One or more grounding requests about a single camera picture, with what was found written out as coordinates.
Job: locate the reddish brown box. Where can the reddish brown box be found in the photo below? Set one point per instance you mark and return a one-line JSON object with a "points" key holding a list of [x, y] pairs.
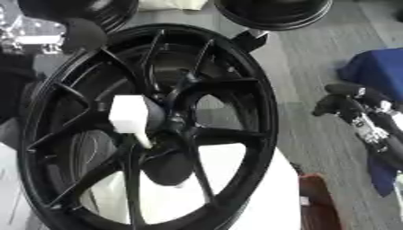
{"points": [[317, 203]]}

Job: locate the blue cloth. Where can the blue cloth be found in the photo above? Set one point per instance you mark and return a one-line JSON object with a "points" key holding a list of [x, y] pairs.
{"points": [[375, 70]]}

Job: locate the white object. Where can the white object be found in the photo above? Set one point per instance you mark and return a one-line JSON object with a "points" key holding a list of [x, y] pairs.
{"points": [[173, 4]]}

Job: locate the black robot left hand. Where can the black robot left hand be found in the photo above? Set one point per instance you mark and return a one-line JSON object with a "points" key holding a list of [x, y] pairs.
{"points": [[84, 34]]}

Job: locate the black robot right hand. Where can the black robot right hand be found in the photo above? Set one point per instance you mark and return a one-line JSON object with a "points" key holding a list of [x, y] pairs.
{"points": [[346, 103]]}

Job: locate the white pin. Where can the white pin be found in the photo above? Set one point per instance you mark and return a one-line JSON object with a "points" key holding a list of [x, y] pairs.
{"points": [[127, 112]]}

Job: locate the blue fabric strip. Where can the blue fabric strip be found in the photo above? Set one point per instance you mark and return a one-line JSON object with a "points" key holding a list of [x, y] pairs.
{"points": [[382, 176]]}

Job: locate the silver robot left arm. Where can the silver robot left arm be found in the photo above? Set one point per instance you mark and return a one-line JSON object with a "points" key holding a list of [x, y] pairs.
{"points": [[36, 39]]}

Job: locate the black bracket with silver top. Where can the black bracket with silver top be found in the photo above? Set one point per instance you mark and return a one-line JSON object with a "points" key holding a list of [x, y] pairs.
{"points": [[249, 42]]}

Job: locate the black spoked wheel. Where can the black spoked wheel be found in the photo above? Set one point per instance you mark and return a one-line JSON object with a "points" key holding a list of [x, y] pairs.
{"points": [[246, 125]]}

